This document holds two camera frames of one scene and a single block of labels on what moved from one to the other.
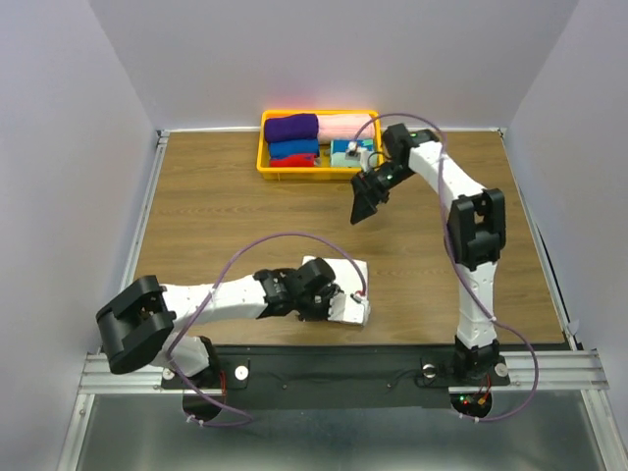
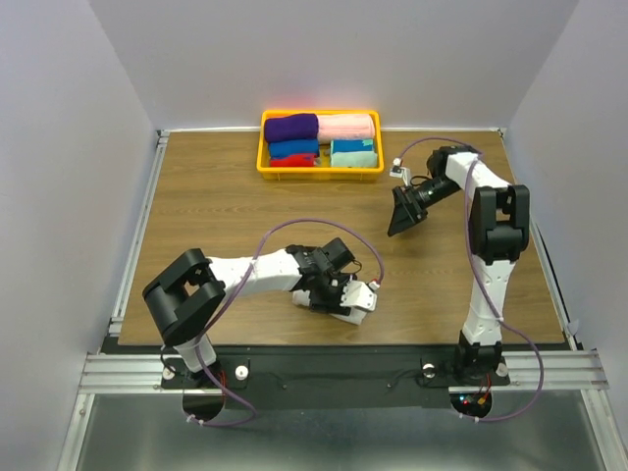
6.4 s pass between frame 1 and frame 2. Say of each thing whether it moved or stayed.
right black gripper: moved
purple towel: stayed
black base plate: stayed
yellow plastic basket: stayed
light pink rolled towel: stayed
